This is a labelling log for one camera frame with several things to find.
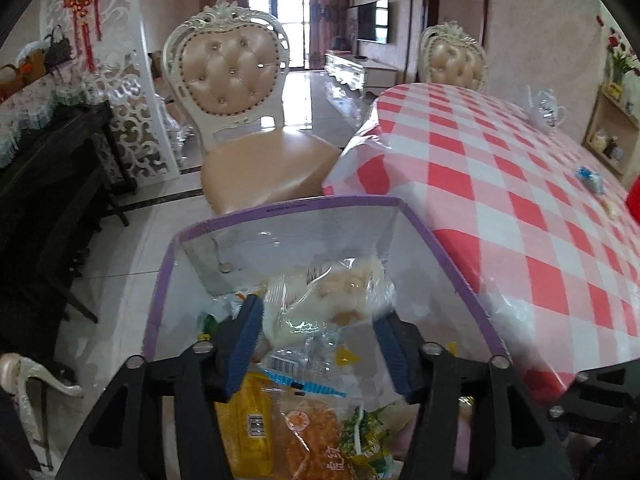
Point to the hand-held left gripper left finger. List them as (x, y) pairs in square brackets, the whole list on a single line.
[(245, 345)]

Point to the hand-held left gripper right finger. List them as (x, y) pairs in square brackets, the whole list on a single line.
[(392, 355)]

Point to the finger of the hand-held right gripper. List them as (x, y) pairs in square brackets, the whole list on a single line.
[(600, 390)]

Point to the green white snack packet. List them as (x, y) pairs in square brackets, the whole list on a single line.
[(209, 325)]

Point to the clear packet with blue seal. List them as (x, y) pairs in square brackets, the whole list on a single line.
[(300, 367)]

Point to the large yellow snack packet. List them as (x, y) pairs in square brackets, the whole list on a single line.
[(250, 430)]

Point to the clear packet of white buns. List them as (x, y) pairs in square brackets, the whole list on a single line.
[(330, 295)]

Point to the green yellow snack packet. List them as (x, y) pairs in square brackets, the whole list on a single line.
[(367, 445)]

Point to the clear bread packet orange label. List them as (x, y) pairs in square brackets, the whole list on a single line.
[(315, 440)]

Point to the purple cardboard box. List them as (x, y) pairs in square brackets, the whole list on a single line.
[(300, 230)]

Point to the red thermos jug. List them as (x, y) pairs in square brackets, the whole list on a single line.
[(634, 200)]

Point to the small blue snack packet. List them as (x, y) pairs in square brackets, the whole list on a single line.
[(589, 179)]

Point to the beige tufted white chair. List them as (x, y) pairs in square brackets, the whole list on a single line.
[(30, 375), (235, 70), (455, 65)]

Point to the dark bottle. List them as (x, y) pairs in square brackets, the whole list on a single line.
[(610, 146)]

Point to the white lattice screen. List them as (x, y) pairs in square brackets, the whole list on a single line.
[(135, 125)]

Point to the dark wooden cabinet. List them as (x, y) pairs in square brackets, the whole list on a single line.
[(45, 185)]

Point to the wooden shelf unit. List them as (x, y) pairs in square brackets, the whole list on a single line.
[(607, 115)]

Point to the white floral teapot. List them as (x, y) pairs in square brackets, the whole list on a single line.
[(547, 110)]

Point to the white television cabinet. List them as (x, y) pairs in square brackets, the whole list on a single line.
[(360, 67)]

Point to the balcony glass door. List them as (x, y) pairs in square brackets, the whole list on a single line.
[(280, 25)]

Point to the floral lace cloth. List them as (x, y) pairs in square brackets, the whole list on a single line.
[(25, 105)]

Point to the flat screen television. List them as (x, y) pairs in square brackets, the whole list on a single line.
[(372, 22)]

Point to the brown curtain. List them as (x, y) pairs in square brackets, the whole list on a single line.
[(325, 15)]

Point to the red flower bouquet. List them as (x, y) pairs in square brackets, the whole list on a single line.
[(620, 50)]

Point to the dark handbag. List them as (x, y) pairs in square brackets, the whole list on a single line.
[(59, 50)]

